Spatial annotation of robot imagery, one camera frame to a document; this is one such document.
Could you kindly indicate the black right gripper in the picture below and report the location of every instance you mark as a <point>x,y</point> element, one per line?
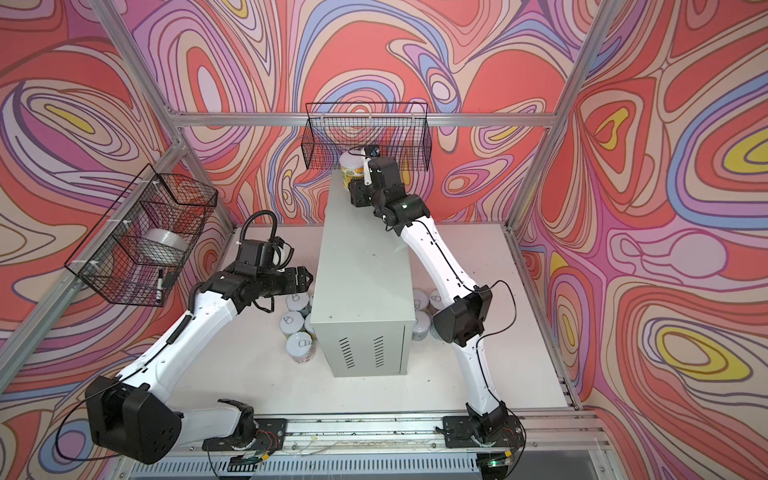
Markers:
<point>357,188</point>

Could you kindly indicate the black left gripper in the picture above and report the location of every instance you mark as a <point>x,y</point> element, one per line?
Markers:
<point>303,282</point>

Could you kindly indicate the green label can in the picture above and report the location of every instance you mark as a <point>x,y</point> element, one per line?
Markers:
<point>351,163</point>

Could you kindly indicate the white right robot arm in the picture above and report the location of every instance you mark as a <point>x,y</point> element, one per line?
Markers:
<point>465,304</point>

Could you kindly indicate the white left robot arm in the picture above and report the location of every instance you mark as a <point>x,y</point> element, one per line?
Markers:
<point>130,414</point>

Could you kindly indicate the left side can middle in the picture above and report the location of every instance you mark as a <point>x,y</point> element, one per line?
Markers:
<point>291,323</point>

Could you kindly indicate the grey metal cabinet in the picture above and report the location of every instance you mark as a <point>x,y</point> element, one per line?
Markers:
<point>363,312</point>

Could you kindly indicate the black marker pen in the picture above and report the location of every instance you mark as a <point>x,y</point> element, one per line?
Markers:
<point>159,287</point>

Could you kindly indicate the silver tape roll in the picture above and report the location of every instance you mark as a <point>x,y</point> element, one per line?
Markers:
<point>159,243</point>

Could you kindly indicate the right side can back left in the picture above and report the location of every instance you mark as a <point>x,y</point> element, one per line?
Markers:
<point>421,300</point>

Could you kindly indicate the right side can front left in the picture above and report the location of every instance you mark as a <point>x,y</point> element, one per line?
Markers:
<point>422,325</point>

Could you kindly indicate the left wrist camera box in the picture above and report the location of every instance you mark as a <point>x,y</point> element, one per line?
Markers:
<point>260,253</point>

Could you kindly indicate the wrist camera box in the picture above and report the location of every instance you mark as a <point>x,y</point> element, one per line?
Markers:
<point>260,253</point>
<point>372,151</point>

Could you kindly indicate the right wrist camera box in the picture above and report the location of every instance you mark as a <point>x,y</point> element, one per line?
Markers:
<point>372,151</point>

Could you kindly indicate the black wire basket back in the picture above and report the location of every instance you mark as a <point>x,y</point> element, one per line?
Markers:
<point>395,129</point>

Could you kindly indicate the black wire basket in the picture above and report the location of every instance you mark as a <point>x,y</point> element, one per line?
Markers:
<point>160,218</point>
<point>395,129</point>

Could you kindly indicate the black wire basket left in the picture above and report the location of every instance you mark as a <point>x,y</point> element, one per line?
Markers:
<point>160,218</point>

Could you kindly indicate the aluminium frame crossbar back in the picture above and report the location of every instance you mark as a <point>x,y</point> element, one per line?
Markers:
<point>299,119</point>

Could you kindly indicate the aluminium frame post left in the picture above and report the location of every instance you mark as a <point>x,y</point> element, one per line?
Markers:
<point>122,39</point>

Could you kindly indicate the aluminium frame post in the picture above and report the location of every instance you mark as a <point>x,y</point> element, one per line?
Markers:
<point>594,41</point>
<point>122,39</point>

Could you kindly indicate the aluminium frame post right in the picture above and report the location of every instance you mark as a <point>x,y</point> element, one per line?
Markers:
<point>594,41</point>

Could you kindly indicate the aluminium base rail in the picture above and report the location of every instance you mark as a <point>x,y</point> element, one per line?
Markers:
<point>547,445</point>

